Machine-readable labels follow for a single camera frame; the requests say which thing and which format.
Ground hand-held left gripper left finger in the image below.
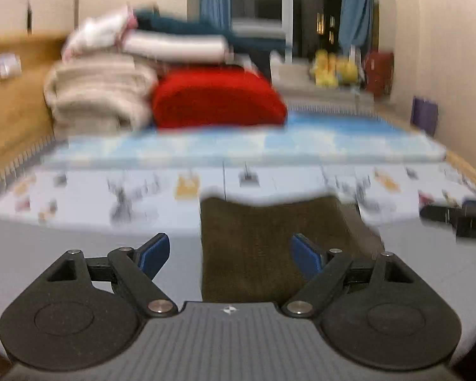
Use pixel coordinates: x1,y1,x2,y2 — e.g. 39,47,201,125
45,232,179,318

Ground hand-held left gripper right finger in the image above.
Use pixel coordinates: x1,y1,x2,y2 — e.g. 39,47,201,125
281,233,415,318

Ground brown corduroy pants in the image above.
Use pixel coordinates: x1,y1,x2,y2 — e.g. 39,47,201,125
199,194,385,304

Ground purple folded mat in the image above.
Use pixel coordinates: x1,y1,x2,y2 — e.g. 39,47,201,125
410,96,439,136

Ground light blue patterned sheet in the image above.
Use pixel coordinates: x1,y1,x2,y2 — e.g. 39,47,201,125
43,109,447,169

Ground dark red cushion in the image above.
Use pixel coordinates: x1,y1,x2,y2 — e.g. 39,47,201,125
363,50,395,98

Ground red folded blanket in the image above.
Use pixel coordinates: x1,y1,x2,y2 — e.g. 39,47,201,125
151,67,288,130

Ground yellow plush toy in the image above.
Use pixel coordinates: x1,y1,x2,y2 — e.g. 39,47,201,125
313,50,340,86
335,56,360,84

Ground cream folded blanket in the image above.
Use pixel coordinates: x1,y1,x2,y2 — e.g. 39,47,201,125
43,53,159,133

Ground white window ledge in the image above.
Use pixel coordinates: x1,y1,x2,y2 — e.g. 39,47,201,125
270,53,395,106

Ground pale pink folded cloth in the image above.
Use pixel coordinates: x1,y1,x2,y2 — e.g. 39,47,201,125
61,4,139,62

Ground teal plush pillow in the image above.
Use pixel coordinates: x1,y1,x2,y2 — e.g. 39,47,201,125
135,8,294,54

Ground white wall socket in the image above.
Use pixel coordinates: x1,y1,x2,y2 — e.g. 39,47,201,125
0,53,22,80

